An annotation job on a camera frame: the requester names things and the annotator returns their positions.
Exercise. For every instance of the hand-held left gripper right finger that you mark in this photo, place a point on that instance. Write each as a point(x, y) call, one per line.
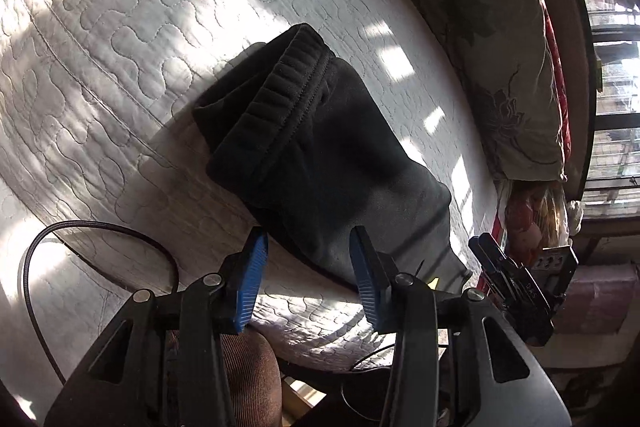
point(365, 287)

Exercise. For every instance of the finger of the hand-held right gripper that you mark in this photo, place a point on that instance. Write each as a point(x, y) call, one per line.
point(484, 264)
point(492, 247)

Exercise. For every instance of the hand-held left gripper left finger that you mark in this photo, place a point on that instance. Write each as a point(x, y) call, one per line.
point(250, 287)

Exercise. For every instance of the black pants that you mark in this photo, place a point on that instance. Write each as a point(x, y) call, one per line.
point(325, 147)

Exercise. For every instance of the clear plastic bag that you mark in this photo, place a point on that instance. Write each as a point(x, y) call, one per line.
point(530, 217)

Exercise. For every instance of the pink storage box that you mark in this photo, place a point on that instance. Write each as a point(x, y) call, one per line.
point(600, 297)

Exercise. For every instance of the beige floral pillow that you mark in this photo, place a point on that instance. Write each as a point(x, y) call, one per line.
point(490, 57)

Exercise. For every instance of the white quilted bedspread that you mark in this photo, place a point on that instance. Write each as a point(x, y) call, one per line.
point(125, 57)

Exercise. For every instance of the window with dark frame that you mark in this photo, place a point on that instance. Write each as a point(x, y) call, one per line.
point(615, 36)

